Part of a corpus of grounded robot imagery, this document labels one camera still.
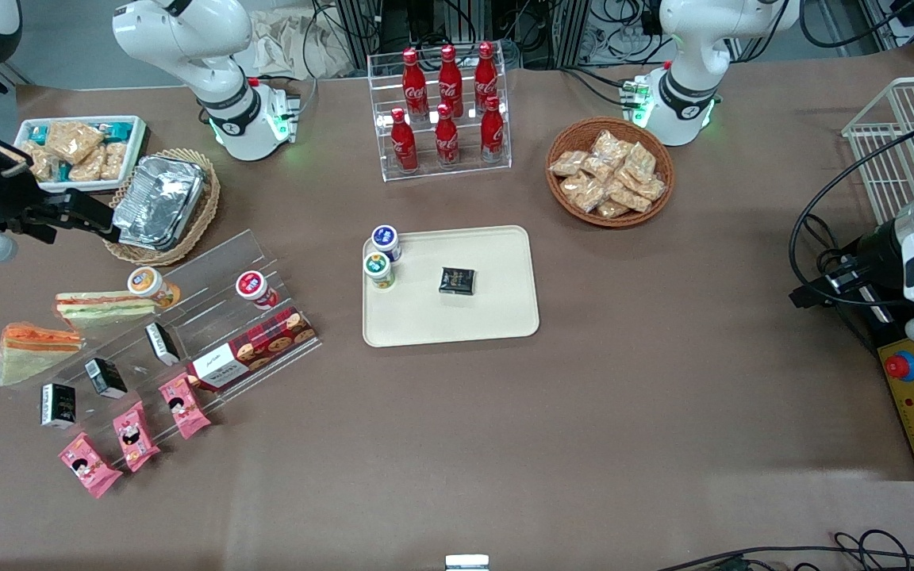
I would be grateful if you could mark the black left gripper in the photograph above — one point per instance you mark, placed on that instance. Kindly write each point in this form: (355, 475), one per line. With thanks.
(874, 255)

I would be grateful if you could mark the triangle sandwich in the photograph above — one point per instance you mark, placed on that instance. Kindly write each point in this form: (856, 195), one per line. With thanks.
(32, 353)
(100, 308)

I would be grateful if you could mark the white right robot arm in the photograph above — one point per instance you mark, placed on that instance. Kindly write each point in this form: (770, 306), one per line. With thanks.
(187, 40)

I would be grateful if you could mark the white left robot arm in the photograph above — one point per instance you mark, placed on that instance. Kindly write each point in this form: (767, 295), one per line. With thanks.
(687, 47)

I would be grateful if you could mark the white rectangular snack tray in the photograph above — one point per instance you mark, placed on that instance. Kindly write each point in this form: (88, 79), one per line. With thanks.
(136, 155)

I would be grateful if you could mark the beige plastic tray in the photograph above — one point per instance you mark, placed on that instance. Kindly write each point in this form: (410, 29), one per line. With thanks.
(457, 317)

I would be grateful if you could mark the beige cracker packet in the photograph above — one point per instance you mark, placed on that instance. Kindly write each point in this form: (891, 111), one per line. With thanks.
(612, 209)
(38, 162)
(87, 166)
(652, 189)
(584, 193)
(568, 163)
(630, 197)
(640, 162)
(113, 161)
(73, 141)
(608, 145)

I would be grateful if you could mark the silver foil container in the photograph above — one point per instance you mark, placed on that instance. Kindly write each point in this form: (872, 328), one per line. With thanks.
(157, 202)

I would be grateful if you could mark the orange lid gum bottle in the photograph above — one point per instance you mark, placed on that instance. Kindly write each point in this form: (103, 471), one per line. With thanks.
(151, 287)

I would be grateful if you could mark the oval tan wicker basket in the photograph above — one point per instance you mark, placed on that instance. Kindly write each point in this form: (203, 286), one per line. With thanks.
(203, 214)

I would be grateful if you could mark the clear acrylic step shelf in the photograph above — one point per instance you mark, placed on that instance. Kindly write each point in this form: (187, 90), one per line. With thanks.
(211, 277)

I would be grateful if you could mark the black tissue pack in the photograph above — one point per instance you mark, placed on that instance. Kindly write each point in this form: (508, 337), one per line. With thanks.
(457, 281)
(106, 378)
(58, 405)
(162, 343)

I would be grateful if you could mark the red lid gum bottle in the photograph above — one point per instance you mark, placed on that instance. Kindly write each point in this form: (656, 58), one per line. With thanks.
(255, 288)

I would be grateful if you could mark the pink snack packet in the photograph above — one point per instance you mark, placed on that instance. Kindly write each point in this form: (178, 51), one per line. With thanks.
(89, 465)
(184, 406)
(136, 436)

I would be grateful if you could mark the red plaid cookie box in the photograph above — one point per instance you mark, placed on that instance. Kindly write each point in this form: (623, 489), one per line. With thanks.
(255, 349)

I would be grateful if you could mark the beige cloth bag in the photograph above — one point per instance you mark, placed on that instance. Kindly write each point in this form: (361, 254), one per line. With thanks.
(290, 44)

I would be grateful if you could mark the round brown wicker basket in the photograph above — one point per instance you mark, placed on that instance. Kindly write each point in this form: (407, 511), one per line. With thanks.
(568, 135)

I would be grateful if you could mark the green lid gum bottle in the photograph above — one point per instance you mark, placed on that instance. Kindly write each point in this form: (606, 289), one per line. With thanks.
(378, 270)

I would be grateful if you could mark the blue lid gum bottle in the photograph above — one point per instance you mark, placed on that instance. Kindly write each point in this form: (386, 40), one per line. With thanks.
(386, 241)

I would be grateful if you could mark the red cola bottle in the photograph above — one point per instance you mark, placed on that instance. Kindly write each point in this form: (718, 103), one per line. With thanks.
(414, 83)
(493, 131)
(447, 136)
(450, 79)
(404, 143)
(486, 75)

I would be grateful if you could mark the clear acrylic bottle rack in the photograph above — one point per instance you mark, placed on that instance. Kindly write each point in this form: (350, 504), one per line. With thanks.
(465, 170)

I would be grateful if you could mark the small white box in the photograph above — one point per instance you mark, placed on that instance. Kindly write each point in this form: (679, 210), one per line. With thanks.
(467, 563)

